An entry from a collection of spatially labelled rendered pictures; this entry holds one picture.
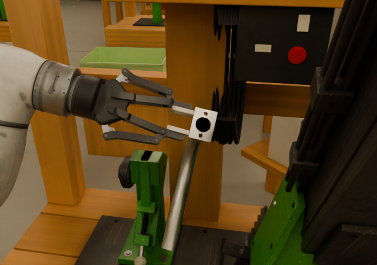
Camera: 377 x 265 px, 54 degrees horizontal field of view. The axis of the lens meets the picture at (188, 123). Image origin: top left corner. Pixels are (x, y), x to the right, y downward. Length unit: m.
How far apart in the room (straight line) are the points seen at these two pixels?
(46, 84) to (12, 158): 0.13
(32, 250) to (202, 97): 0.60
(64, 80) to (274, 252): 0.43
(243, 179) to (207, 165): 1.81
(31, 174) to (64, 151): 1.95
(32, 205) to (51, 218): 1.55
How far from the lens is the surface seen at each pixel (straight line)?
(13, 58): 0.67
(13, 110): 0.67
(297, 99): 0.98
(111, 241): 1.03
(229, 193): 2.63
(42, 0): 0.97
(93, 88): 0.63
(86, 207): 1.18
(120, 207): 1.16
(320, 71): 0.38
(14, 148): 0.68
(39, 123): 1.08
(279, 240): 0.61
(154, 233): 0.91
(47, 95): 0.64
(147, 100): 0.65
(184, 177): 0.75
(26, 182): 2.97
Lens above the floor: 1.62
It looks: 27 degrees down
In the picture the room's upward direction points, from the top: straight up
